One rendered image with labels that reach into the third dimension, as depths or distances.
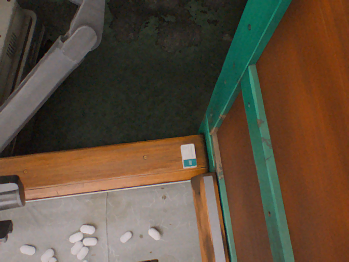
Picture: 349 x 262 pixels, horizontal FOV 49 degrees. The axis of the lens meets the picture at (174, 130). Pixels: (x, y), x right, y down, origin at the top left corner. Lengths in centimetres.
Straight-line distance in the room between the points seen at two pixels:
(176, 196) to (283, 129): 59
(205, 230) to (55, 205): 40
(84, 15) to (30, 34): 100
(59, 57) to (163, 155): 42
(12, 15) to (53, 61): 88
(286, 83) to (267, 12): 8
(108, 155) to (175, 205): 22
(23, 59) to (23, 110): 89
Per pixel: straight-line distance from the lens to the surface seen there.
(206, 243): 95
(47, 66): 77
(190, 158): 102
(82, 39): 72
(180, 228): 104
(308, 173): 44
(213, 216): 93
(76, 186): 105
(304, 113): 43
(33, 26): 174
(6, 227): 97
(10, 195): 89
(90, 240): 103
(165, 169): 103
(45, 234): 108
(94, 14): 73
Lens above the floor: 178
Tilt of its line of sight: 75 degrees down
